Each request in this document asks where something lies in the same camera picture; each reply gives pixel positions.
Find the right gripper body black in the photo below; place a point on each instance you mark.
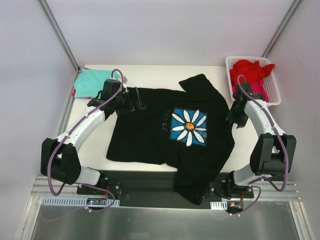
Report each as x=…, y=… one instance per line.
x=235, y=117

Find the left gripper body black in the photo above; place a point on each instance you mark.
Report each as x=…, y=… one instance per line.
x=136, y=98

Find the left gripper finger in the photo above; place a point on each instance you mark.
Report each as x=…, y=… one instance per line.
x=135, y=106
x=136, y=97

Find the black t-shirt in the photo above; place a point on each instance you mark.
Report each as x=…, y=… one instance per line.
x=185, y=129

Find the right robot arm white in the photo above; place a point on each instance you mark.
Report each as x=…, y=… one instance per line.
x=272, y=157

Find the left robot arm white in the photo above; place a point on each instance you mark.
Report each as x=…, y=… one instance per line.
x=59, y=156

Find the magenta t-shirt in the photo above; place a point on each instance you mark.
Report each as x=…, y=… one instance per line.
x=257, y=87

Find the folded teal t-shirt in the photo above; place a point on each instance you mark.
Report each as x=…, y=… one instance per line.
x=99, y=76

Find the white plastic basket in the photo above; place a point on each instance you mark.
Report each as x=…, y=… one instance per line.
x=270, y=83

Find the red t-shirt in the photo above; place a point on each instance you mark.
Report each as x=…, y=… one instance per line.
x=252, y=71

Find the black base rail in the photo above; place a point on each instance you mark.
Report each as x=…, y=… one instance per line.
x=151, y=189

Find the right aluminium frame post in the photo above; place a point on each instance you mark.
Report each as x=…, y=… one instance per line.
x=288, y=16

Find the aluminium frame post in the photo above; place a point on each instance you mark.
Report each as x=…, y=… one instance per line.
x=59, y=34
x=288, y=16

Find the left aluminium frame post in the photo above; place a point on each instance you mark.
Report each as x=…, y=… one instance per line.
x=59, y=34

